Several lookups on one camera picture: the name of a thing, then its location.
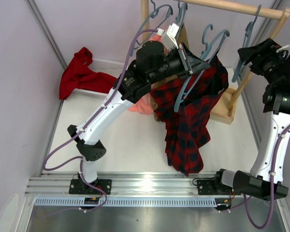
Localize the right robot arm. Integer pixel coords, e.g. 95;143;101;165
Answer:
215;39;290;201

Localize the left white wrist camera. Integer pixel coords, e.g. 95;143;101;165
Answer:
157;23;179;51

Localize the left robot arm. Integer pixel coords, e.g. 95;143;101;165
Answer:
67;41;210;188

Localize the white plastic basket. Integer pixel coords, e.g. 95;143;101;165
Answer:
65;58;117;93

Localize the tan skirt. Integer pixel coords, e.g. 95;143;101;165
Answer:
150;24;189;122

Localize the purple cable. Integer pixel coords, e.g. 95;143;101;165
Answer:
42;28;160;172
243;118;290;229

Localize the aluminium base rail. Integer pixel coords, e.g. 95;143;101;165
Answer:
25;172;215;197

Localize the red navy plaid skirt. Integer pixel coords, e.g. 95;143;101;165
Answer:
150;56;229;176

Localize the white slotted cable duct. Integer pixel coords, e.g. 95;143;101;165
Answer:
34;197;230;207

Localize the blue hanger holding tan skirt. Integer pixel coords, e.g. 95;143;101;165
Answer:
175;0;188;25

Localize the wooden clothes rack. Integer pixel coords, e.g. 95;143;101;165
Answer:
140;0;290;125

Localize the pink skirt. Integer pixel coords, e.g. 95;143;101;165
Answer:
128;34;168;115

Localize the red garment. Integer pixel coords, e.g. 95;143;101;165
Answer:
59;47;116;100

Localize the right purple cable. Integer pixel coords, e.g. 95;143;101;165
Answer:
243;118;290;229

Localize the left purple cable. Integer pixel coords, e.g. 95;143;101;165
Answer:
42;28;160;172

